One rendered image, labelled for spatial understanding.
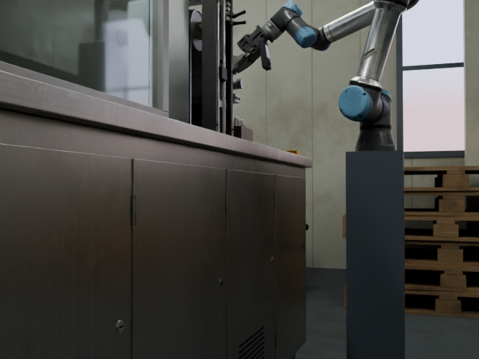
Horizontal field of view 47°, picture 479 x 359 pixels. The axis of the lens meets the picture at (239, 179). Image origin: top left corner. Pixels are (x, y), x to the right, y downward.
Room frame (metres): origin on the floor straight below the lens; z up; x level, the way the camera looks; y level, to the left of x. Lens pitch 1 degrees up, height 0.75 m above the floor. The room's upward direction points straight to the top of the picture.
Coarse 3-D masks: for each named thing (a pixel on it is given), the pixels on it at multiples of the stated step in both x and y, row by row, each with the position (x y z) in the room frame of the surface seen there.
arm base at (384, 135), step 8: (360, 128) 2.05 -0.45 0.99; (368, 128) 2.01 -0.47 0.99; (376, 128) 2.00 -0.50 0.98; (384, 128) 2.00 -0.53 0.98; (360, 136) 2.04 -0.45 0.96; (368, 136) 2.01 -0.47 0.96; (376, 136) 1.99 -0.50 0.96; (384, 136) 1.99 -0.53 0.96; (392, 136) 2.02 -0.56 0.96; (360, 144) 2.04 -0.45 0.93; (368, 144) 2.00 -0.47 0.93; (376, 144) 1.98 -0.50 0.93; (384, 144) 1.99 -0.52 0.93; (392, 144) 2.00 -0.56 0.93
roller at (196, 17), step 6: (198, 12) 1.97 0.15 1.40; (192, 18) 1.93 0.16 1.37; (198, 18) 1.97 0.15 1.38; (192, 24) 1.93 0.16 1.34; (192, 30) 1.93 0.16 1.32; (192, 36) 1.93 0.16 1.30; (192, 42) 1.93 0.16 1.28; (198, 42) 1.97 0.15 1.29; (192, 48) 1.96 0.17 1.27; (198, 48) 1.97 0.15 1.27
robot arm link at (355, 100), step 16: (384, 0) 1.83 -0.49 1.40; (400, 0) 1.82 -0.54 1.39; (384, 16) 1.85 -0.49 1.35; (384, 32) 1.86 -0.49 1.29; (368, 48) 1.88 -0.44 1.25; (384, 48) 1.87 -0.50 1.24; (368, 64) 1.88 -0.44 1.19; (384, 64) 1.90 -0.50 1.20; (352, 80) 1.91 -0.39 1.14; (368, 80) 1.88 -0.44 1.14; (352, 96) 1.89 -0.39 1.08; (368, 96) 1.87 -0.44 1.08; (352, 112) 1.90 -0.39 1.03; (368, 112) 1.89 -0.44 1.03
